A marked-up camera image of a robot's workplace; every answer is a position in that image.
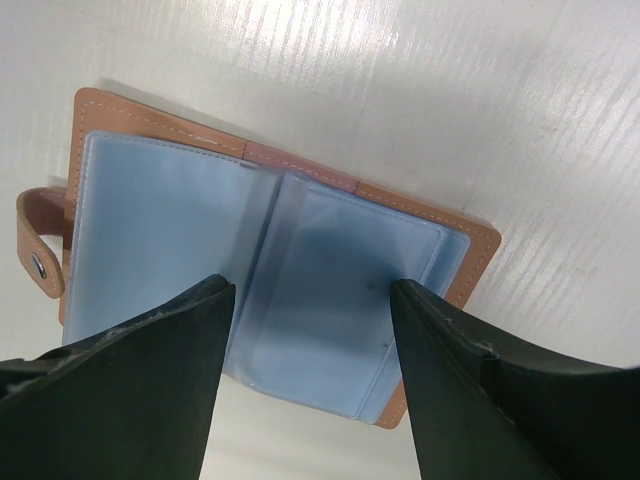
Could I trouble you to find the tan leather card holder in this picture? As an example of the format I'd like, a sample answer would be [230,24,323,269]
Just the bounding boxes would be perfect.
[16,88,501,429]

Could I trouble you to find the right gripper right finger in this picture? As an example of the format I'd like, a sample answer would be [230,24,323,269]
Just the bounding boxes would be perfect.
[390,280,639,479]

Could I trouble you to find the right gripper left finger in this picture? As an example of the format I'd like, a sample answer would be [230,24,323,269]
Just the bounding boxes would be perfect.
[1,275,236,479]

